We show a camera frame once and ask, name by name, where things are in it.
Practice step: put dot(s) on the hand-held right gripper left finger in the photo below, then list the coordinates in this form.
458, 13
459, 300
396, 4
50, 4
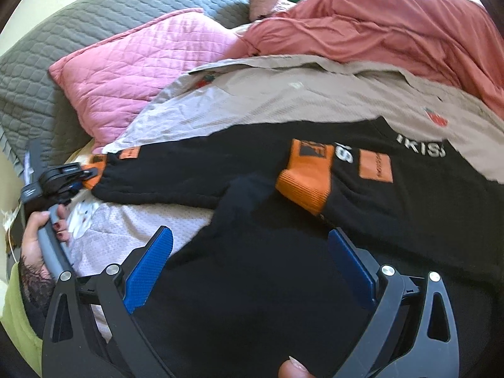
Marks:
150, 265

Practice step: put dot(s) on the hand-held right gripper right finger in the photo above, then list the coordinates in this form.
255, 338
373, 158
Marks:
351, 265

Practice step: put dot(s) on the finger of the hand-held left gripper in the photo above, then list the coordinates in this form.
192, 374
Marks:
69, 191
73, 171

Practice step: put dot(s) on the black sweater with orange cuffs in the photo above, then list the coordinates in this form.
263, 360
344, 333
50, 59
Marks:
393, 220

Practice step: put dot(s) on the person's left forearm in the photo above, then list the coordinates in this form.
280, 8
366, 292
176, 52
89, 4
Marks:
21, 311

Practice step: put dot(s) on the person's left hand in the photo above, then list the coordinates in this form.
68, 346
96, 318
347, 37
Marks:
33, 246

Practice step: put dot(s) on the pink quilted pillow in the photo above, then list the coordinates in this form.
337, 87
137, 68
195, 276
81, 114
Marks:
138, 67

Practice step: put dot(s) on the beige strawberry print blanket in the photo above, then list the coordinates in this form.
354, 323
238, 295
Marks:
275, 98

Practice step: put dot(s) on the salmon red bed sheet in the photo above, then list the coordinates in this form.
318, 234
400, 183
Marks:
393, 31

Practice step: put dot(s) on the small dusty pink pillow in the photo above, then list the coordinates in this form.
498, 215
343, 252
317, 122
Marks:
267, 2

